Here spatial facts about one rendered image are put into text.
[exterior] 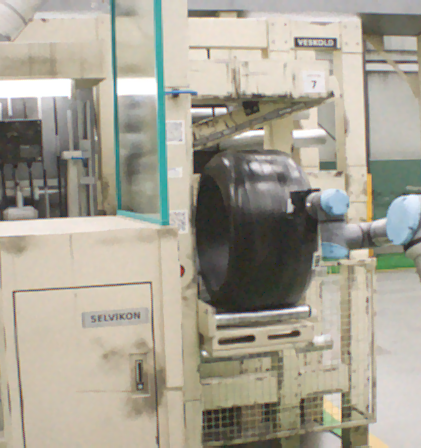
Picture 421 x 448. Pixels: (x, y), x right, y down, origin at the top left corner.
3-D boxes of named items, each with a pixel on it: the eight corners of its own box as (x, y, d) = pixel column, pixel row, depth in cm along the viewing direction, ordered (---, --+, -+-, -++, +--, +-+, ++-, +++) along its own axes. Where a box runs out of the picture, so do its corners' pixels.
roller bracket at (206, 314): (208, 338, 266) (207, 308, 265) (177, 318, 304) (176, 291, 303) (218, 337, 267) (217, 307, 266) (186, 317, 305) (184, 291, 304)
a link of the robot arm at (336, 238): (364, 256, 233) (361, 217, 233) (330, 259, 229) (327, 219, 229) (348, 257, 240) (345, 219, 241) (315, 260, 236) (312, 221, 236)
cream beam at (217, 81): (175, 99, 296) (174, 58, 295) (159, 105, 320) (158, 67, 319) (331, 98, 313) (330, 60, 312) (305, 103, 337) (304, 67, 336)
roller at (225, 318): (210, 311, 271) (207, 315, 275) (212, 324, 269) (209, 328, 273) (310, 302, 281) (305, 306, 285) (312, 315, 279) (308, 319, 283)
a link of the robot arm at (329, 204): (327, 219, 227) (324, 188, 228) (311, 221, 238) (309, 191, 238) (353, 217, 230) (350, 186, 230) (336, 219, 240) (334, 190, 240)
